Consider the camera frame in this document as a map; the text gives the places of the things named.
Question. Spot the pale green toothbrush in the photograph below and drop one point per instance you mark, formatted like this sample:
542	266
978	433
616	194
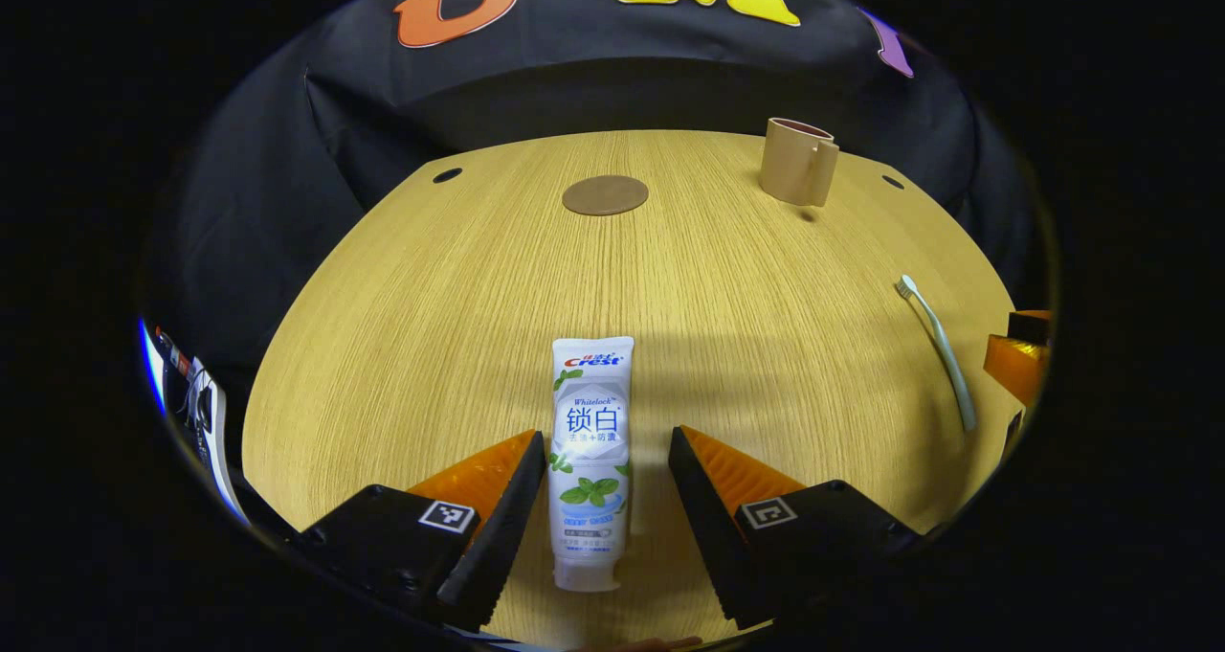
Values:
943	346

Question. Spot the white and blue object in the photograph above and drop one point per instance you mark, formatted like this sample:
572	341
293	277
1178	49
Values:
206	422

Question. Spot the round brown coaster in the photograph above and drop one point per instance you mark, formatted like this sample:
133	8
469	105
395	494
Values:
605	195

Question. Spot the wooden desktop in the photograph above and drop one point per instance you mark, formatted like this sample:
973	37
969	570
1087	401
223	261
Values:
718	298

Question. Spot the beige cup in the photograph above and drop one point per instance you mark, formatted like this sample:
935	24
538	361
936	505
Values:
790	164

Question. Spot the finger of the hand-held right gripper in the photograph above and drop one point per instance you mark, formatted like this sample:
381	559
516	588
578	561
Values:
1016	370
1032	325

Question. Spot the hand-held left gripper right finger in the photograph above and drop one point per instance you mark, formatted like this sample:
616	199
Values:
708	528

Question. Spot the white toothpaste tube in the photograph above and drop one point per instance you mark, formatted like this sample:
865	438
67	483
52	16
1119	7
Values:
591	422

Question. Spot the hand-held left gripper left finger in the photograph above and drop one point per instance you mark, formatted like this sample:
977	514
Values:
498	537

